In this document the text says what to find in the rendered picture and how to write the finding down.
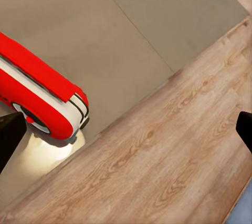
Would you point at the radio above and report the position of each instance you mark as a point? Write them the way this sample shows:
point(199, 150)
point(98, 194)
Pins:
point(49, 102)

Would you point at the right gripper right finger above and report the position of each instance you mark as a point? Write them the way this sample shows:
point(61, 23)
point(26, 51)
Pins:
point(244, 128)

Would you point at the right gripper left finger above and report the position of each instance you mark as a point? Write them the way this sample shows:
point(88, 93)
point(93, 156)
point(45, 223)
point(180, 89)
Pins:
point(12, 129)

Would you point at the sofa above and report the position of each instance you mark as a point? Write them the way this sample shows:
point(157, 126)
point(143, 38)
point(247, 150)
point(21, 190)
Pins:
point(241, 211)

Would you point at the coffee table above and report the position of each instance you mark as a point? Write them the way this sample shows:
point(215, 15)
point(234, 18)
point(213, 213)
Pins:
point(116, 51)

